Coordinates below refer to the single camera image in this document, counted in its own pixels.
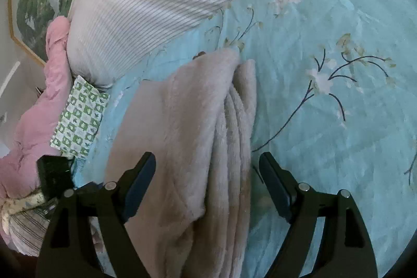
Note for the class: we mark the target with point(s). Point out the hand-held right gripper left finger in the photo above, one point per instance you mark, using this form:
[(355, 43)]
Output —
[(138, 190)]

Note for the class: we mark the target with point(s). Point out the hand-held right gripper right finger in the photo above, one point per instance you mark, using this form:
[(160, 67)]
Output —
[(277, 186)]

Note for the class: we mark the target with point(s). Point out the beige knitted sweater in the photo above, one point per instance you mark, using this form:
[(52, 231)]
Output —
[(182, 134)]

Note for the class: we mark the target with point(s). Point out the pale yellow floral pillow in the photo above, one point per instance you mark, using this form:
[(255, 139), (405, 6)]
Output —
[(22, 203)]

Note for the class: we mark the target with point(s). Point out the pink quilt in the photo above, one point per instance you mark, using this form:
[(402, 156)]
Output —
[(35, 121)]

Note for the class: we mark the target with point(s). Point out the blue floral bedsheet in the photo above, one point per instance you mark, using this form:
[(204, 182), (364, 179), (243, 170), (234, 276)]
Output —
[(325, 151)]

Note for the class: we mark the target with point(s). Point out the grey striped cloth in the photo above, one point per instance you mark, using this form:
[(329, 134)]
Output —
[(27, 232)]

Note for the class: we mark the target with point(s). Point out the green checkered pillow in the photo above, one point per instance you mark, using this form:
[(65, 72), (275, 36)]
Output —
[(81, 118)]

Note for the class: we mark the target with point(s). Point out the white striped quilt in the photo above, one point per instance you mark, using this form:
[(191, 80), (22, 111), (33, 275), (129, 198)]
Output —
[(156, 4)]

